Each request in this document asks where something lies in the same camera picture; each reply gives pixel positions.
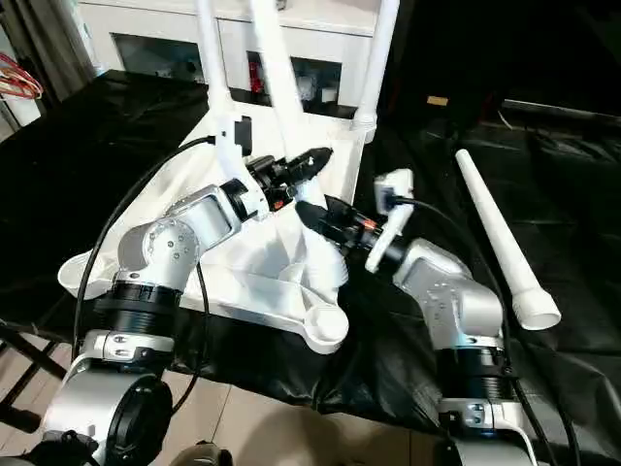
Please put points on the white storage box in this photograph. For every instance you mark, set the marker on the white storage box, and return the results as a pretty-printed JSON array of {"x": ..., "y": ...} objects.
[{"x": 22, "y": 109}]

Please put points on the red clothes hangers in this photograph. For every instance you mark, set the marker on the red clothes hangers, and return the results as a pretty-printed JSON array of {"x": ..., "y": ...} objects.
[{"x": 19, "y": 80}]

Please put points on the black folding frame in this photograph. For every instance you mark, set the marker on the black folding frame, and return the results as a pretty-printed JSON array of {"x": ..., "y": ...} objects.
[{"x": 34, "y": 361}]

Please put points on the grey curtain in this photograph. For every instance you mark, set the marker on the grey curtain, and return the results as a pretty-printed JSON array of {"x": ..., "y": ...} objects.
[{"x": 53, "y": 43}]

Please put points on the black mat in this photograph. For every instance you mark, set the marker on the black mat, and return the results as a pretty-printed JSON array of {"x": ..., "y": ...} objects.
[{"x": 73, "y": 170}]

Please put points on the small gold label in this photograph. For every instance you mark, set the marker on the small gold label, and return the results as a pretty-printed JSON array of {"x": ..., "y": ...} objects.
[{"x": 437, "y": 101}]

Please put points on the white glass-door cabinet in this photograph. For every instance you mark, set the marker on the white glass-door cabinet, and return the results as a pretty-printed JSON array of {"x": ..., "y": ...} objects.
[{"x": 320, "y": 39}]

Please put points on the white plastic table top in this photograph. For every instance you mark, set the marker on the white plastic table top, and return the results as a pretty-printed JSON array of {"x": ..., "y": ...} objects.
[{"x": 271, "y": 291}]

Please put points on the white plastic table leg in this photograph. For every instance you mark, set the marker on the white plastic table leg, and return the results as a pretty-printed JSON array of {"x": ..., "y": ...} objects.
[
  {"x": 376, "y": 63},
  {"x": 281, "y": 87},
  {"x": 213, "y": 58},
  {"x": 495, "y": 233}
]

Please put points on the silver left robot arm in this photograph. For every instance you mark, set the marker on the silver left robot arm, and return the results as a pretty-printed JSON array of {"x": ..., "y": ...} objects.
[{"x": 204, "y": 218}]

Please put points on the long black bar device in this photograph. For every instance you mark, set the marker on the long black bar device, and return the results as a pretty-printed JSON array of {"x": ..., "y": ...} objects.
[{"x": 558, "y": 109}]

